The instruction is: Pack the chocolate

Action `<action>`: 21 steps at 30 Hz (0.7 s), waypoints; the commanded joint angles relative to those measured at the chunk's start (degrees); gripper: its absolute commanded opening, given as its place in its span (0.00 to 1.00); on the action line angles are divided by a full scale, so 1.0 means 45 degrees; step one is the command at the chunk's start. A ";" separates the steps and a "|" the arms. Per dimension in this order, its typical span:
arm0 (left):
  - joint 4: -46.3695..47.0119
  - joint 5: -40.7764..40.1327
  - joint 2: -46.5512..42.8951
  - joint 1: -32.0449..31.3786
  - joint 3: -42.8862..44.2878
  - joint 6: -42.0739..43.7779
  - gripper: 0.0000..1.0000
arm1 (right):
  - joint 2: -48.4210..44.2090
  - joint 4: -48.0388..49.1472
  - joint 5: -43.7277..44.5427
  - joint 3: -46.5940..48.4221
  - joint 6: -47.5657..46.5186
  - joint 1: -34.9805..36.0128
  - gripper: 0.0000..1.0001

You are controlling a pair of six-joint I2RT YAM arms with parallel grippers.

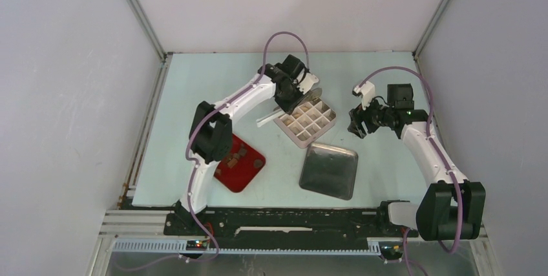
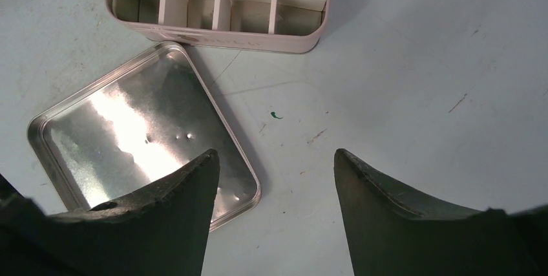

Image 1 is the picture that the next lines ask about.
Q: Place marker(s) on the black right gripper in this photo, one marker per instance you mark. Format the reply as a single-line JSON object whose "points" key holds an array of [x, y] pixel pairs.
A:
{"points": [[358, 116]]}

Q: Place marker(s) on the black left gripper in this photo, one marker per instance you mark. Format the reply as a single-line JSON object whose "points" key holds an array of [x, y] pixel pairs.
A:
{"points": [[289, 106]]}

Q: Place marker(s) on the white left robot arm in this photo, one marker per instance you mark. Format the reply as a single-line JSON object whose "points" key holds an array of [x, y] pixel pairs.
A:
{"points": [[211, 136]]}

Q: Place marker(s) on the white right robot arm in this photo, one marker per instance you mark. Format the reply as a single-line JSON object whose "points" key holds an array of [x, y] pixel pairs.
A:
{"points": [[452, 207]]}

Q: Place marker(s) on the round dark chocolate piece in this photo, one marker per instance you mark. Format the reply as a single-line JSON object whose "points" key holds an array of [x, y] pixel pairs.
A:
{"points": [[258, 163]]}

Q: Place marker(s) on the pink tin with white dividers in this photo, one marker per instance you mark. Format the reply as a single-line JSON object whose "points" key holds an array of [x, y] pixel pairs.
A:
{"points": [[308, 122]]}

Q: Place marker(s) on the silver metal tin lid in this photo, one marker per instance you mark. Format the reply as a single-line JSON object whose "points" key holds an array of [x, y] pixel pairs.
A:
{"points": [[329, 170]]}

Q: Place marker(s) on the red rectangular tray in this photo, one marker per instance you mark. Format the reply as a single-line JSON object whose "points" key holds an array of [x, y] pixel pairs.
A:
{"points": [[234, 172]]}

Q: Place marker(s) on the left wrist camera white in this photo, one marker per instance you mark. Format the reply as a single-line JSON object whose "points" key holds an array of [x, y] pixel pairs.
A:
{"points": [[306, 81]]}

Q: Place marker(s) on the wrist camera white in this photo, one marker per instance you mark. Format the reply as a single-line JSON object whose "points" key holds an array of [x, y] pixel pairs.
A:
{"points": [[306, 81], [366, 91]]}

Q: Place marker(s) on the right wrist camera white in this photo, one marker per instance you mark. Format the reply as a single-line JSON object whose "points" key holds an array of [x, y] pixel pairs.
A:
{"points": [[366, 91]]}

